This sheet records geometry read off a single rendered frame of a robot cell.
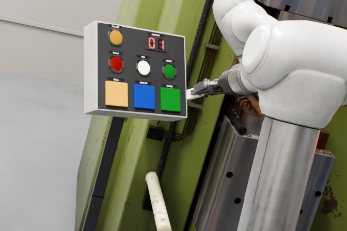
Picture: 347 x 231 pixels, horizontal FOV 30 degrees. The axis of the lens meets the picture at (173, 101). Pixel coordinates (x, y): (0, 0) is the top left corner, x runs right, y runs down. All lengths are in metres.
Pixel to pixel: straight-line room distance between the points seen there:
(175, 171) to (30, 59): 3.51
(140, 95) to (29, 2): 3.79
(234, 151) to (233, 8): 0.76
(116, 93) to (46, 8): 3.83
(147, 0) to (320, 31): 1.70
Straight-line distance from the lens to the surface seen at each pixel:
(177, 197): 2.54
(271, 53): 1.08
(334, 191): 2.69
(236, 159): 2.30
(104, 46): 1.99
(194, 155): 2.48
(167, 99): 2.07
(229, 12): 1.65
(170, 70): 2.11
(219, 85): 1.84
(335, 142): 2.61
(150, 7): 2.77
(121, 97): 1.98
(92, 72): 1.98
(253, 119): 2.33
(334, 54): 1.12
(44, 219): 3.37
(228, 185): 2.33
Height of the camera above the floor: 1.51
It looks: 14 degrees down
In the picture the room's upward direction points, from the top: 16 degrees clockwise
